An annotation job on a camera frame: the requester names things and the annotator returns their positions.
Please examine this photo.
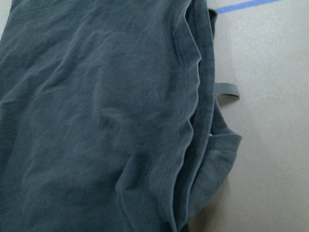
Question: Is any black printed t-shirt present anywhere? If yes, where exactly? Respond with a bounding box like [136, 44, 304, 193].
[0, 0, 241, 232]

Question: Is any blue tape line crosswise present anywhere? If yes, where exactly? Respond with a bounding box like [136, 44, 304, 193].
[216, 0, 279, 14]

